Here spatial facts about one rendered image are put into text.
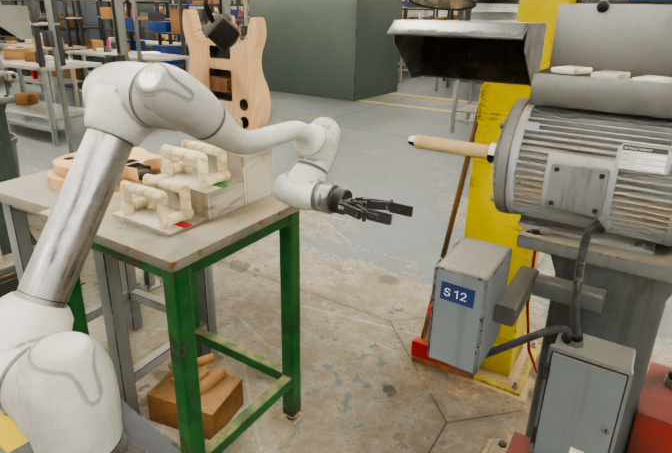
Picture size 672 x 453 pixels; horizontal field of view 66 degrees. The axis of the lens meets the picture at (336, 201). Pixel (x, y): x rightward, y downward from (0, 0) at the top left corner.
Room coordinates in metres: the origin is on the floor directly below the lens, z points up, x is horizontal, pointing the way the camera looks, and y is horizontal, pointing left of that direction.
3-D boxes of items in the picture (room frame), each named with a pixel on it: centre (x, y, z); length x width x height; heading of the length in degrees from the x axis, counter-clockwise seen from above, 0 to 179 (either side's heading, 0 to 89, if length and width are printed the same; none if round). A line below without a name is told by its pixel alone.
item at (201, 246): (1.59, 0.53, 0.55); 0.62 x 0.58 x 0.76; 58
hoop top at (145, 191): (1.44, 0.57, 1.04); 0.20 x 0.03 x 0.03; 57
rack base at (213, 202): (1.60, 0.46, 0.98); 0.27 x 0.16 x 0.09; 58
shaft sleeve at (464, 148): (1.19, -0.27, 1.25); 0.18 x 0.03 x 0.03; 58
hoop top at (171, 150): (1.57, 0.48, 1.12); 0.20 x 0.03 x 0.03; 57
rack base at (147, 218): (1.48, 0.54, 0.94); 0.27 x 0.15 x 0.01; 58
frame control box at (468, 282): (0.86, -0.33, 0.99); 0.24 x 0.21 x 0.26; 58
